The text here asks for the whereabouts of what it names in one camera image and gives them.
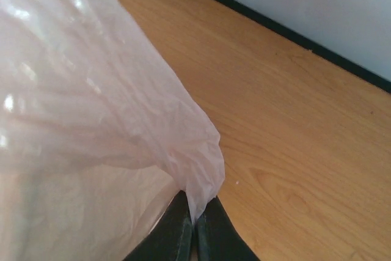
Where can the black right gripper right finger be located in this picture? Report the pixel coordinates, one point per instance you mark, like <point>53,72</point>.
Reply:
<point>217,238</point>

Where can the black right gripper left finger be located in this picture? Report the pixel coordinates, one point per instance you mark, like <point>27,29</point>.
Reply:
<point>171,238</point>

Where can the pink translucent plastic trash bag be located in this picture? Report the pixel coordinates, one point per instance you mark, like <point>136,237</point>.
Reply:
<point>98,134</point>

